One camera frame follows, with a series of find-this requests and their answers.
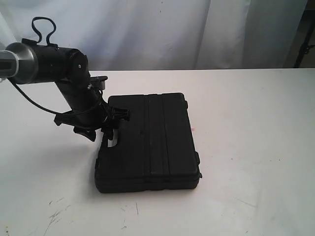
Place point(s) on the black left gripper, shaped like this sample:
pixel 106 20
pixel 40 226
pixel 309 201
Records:
pixel 89 112

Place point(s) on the black plastic carrying case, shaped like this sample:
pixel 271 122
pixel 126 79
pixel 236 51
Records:
pixel 155 148

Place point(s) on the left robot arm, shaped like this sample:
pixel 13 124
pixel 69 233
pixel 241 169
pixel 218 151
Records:
pixel 27 62

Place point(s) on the white backdrop cloth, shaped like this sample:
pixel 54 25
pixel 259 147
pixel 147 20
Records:
pixel 161 34

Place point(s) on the black stand pole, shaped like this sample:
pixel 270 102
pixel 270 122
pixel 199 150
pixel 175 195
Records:
pixel 305 46

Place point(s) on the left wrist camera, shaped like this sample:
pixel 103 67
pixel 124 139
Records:
pixel 98 82

